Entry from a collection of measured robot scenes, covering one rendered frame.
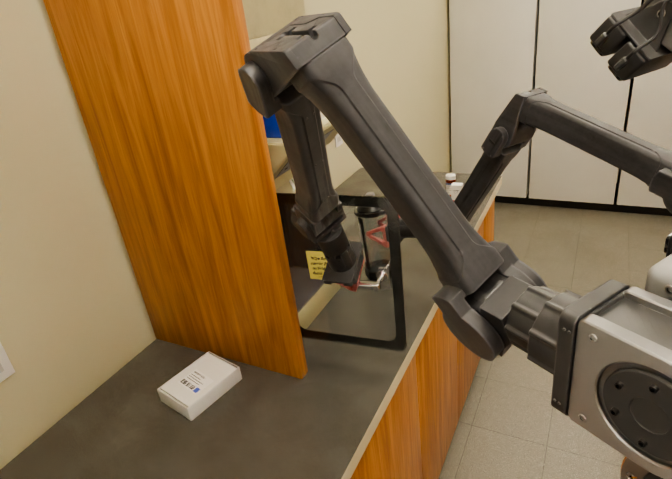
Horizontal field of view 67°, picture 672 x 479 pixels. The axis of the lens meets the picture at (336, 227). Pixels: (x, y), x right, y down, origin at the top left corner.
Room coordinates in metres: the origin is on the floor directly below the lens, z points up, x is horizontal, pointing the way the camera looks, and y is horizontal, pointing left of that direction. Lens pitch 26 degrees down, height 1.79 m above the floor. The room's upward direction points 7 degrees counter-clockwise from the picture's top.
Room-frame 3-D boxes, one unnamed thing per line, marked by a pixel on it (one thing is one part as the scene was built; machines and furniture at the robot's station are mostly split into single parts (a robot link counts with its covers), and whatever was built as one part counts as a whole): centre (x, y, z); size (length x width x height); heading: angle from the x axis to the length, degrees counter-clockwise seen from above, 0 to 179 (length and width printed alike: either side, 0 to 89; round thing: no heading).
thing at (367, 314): (1.01, 0.01, 1.19); 0.30 x 0.01 x 0.40; 67
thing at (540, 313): (0.41, -0.21, 1.45); 0.09 x 0.08 x 0.12; 120
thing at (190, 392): (0.96, 0.38, 0.96); 0.16 x 0.12 x 0.04; 139
